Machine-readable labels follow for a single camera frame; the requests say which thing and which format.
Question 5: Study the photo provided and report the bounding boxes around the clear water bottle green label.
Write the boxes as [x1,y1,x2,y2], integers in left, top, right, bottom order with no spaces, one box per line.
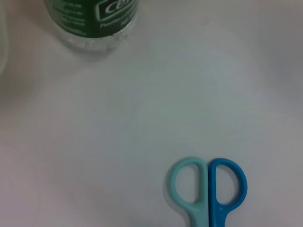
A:
[45,0,139,52]

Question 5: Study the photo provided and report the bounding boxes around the blue and teal scissors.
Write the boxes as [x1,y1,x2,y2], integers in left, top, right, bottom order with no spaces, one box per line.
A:
[168,156,248,227]

